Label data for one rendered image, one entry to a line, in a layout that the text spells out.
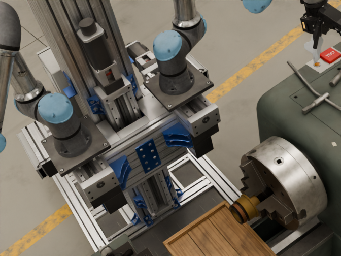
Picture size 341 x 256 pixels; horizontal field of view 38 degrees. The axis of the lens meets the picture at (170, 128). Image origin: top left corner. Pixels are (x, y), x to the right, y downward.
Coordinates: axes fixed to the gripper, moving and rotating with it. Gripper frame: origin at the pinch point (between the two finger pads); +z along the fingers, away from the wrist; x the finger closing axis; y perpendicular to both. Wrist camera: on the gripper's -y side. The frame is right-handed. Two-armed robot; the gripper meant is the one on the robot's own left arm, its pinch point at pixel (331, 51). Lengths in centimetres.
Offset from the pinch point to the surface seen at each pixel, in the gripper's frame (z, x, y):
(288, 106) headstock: 13.9, 17.8, 7.4
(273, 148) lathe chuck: 16.7, 34.0, 0.7
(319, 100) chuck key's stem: 13.8, 10.2, -0.4
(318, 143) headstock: 17.9, 23.8, -9.9
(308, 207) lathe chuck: 31, 40, -16
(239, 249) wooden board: 50, 60, 5
